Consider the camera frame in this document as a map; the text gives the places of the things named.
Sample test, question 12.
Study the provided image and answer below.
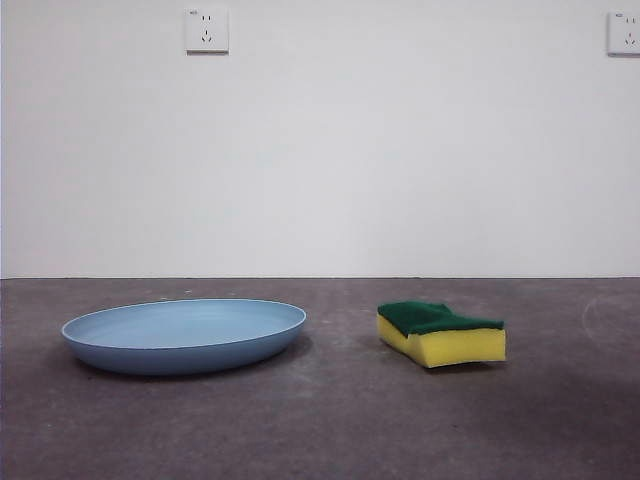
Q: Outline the yellow sponge with green pad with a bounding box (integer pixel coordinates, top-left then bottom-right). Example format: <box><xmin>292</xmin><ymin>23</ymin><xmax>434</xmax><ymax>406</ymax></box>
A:
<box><xmin>376</xmin><ymin>299</ymin><xmax>507</xmax><ymax>370</ymax></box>

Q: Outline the light blue round plate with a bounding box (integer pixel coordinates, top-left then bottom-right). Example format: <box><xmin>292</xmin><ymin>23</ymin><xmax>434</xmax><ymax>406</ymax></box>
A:
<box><xmin>60</xmin><ymin>298</ymin><xmax>308</xmax><ymax>376</ymax></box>

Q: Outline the white wall socket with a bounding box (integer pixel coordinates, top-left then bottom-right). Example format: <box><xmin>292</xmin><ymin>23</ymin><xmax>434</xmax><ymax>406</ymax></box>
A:
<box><xmin>185</xmin><ymin>4</ymin><xmax>231</xmax><ymax>55</ymax></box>
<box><xmin>607</xmin><ymin>10</ymin><xmax>640</xmax><ymax>57</ymax></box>

